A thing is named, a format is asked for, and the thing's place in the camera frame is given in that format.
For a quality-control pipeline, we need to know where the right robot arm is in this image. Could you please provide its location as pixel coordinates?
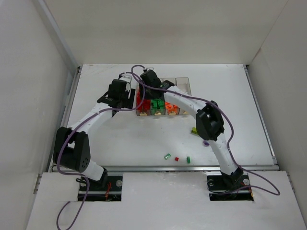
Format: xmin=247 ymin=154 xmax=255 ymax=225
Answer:
xmin=141 ymin=69 xmax=243 ymax=187

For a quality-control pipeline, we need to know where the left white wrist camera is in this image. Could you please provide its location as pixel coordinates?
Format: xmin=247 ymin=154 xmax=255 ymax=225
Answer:
xmin=118 ymin=72 xmax=132 ymax=84

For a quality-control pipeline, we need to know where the small green lego plate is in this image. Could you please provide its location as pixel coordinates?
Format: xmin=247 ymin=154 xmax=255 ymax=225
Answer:
xmin=164 ymin=153 xmax=171 ymax=160

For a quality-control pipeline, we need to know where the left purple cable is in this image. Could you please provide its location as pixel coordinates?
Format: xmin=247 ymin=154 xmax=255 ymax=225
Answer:
xmin=55 ymin=71 xmax=147 ymax=230

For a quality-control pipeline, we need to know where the purple cable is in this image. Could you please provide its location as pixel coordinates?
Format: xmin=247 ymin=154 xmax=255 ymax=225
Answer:
xmin=131 ymin=64 xmax=281 ymax=196
xmin=55 ymin=71 xmax=147 ymax=230

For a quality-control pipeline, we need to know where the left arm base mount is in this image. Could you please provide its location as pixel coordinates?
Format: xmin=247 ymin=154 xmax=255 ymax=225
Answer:
xmin=85 ymin=175 xmax=123 ymax=202

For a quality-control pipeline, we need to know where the lime green stepped brick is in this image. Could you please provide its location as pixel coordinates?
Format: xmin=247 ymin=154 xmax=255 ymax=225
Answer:
xmin=191 ymin=127 xmax=198 ymax=134

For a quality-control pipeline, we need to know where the clear container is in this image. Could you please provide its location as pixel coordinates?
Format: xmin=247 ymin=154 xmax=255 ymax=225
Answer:
xmin=150 ymin=99 xmax=165 ymax=116
xmin=163 ymin=78 xmax=180 ymax=115
xmin=136 ymin=84 xmax=151 ymax=116
xmin=176 ymin=77 xmax=191 ymax=115

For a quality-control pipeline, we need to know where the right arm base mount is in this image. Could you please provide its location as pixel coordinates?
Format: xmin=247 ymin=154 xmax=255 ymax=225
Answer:
xmin=206 ymin=174 xmax=254 ymax=201

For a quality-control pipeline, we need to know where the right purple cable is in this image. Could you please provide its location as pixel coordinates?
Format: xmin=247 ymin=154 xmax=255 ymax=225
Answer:
xmin=131 ymin=64 xmax=281 ymax=196

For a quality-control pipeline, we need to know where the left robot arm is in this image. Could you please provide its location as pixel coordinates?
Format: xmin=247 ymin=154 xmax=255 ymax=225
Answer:
xmin=53 ymin=76 xmax=136 ymax=186

